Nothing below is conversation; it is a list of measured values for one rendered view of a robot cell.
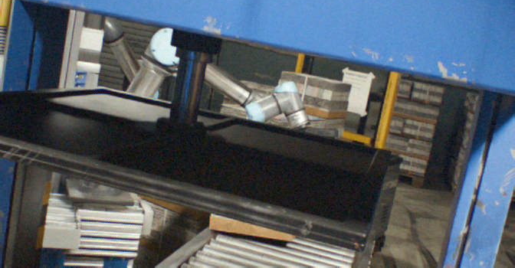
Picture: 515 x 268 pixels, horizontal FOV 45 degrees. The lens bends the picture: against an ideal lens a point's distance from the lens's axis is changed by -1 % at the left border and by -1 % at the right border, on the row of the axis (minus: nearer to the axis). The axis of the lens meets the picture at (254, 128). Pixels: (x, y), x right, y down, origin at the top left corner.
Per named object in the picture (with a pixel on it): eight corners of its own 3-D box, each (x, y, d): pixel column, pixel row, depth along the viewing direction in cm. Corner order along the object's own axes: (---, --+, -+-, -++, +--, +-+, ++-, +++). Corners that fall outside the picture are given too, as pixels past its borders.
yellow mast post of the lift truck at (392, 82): (343, 258, 428) (399, 4, 403) (349, 256, 436) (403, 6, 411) (355, 263, 424) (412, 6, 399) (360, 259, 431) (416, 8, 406)
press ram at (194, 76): (167, 123, 88) (183, 28, 86) (212, 133, 86) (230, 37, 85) (147, 127, 81) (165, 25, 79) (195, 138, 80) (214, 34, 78)
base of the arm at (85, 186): (80, 194, 215) (83, 166, 213) (76, 181, 229) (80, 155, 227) (123, 197, 220) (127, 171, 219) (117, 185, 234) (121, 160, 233)
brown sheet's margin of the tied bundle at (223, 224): (222, 217, 224) (223, 206, 223) (301, 229, 217) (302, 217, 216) (208, 228, 208) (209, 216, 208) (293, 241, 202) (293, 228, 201)
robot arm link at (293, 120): (306, 108, 220) (303, 110, 212) (312, 120, 220) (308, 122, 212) (287, 116, 222) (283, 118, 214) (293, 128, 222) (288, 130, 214)
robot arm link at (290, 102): (270, 89, 221) (291, 81, 222) (281, 119, 221) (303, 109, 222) (272, 87, 213) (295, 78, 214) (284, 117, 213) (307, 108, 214)
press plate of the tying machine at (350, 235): (96, 100, 117) (99, 85, 117) (388, 167, 105) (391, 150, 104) (-163, 127, 64) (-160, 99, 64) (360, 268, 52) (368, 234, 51)
